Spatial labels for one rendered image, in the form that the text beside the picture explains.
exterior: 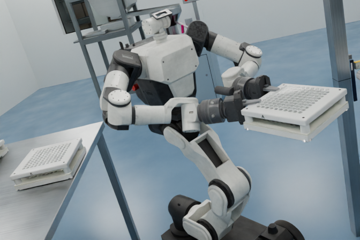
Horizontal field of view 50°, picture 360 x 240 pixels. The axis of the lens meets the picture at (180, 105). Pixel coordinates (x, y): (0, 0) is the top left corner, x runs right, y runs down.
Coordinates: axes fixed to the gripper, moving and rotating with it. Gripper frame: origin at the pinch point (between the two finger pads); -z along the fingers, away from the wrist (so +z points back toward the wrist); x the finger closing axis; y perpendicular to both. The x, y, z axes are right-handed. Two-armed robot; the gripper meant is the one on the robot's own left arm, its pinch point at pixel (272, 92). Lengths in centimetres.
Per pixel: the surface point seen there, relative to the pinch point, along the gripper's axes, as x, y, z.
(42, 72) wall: 62, -44, 672
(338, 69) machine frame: 10, -49, 10
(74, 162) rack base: 14, 64, 57
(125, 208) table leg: 70, 41, 96
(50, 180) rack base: 15, 76, 54
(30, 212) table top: 17, 88, 39
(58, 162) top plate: 9, 70, 53
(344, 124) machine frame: 38, -49, 10
